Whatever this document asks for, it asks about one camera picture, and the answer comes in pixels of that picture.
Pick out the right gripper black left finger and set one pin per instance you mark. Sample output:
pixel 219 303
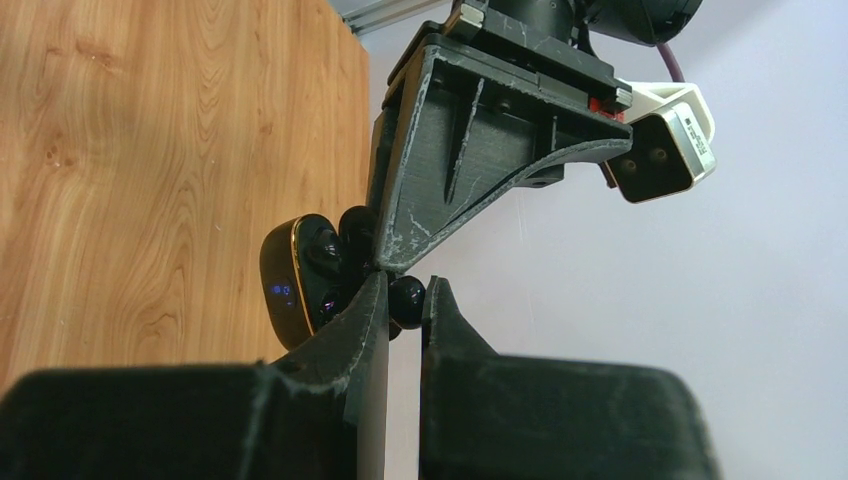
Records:
pixel 319 412

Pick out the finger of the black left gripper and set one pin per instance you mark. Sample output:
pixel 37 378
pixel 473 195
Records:
pixel 472 127
pixel 381 170

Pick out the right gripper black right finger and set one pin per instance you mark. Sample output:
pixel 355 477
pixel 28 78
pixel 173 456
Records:
pixel 486 415

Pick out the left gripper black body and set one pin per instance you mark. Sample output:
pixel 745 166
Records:
pixel 546 37

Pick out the black earbud charging case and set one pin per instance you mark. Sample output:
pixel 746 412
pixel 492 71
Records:
pixel 301 301

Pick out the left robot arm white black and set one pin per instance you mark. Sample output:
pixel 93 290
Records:
pixel 647 23

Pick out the left aluminium frame post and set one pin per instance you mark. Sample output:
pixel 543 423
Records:
pixel 366 16

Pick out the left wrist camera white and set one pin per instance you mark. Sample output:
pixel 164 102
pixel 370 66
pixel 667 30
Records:
pixel 672 130

